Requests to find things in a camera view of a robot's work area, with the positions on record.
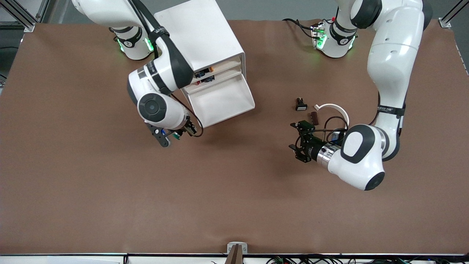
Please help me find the white plastic drawer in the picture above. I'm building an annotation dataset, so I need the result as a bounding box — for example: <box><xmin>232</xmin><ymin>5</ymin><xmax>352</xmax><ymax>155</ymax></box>
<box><xmin>189</xmin><ymin>73</ymin><xmax>255</xmax><ymax>128</ymax></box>

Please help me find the white drawer cabinet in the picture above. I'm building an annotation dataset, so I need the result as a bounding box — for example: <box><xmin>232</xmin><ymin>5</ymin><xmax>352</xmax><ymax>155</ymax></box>
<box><xmin>154</xmin><ymin>0</ymin><xmax>245</xmax><ymax>110</ymax></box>

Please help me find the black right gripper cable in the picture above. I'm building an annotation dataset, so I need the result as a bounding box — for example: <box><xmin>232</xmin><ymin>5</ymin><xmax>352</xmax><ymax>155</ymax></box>
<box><xmin>170</xmin><ymin>93</ymin><xmax>204</xmax><ymax>138</ymax></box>

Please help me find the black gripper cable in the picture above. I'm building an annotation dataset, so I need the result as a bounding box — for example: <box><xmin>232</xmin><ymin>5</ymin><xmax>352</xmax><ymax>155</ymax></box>
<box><xmin>170</xmin><ymin>93</ymin><xmax>204</xmax><ymax>138</ymax></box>
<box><xmin>300</xmin><ymin>116</ymin><xmax>349</xmax><ymax>142</ymax></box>

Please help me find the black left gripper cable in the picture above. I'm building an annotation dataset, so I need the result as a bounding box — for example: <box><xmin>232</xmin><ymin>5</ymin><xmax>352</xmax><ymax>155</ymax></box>
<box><xmin>300</xmin><ymin>116</ymin><xmax>349</xmax><ymax>142</ymax></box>

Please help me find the white curved plastic bracket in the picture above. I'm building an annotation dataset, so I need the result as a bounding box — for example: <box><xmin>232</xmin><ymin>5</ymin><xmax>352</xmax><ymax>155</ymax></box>
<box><xmin>314</xmin><ymin>104</ymin><xmax>350</xmax><ymax>127</ymax></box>

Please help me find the black base power cable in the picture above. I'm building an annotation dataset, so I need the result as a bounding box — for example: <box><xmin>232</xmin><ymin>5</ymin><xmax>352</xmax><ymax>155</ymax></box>
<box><xmin>282</xmin><ymin>18</ymin><xmax>317</xmax><ymax>39</ymax></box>

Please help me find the grey metal mount bracket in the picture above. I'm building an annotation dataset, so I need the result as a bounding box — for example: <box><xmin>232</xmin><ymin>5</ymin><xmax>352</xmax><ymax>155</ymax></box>
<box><xmin>227</xmin><ymin>242</ymin><xmax>248</xmax><ymax>254</ymax></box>

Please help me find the black cable bundle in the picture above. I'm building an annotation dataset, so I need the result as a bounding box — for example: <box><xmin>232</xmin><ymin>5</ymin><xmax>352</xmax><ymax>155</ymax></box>
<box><xmin>266</xmin><ymin>254</ymin><xmax>469</xmax><ymax>264</ymax></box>

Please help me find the aluminium frame post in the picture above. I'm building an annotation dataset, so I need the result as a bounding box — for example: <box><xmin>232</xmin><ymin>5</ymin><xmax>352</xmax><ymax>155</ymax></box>
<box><xmin>0</xmin><ymin>0</ymin><xmax>50</xmax><ymax>33</ymax></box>
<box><xmin>438</xmin><ymin>0</ymin><xmax>469</xmax><ymax>29</ymax></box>

